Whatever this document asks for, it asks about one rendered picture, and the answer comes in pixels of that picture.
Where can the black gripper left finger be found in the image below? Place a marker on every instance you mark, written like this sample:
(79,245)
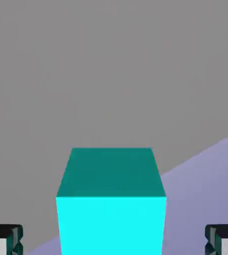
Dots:
(0,237)

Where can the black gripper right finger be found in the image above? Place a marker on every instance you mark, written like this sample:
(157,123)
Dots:
(227,237)

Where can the small cyan cube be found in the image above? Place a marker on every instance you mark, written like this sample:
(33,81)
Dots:
(111,215)

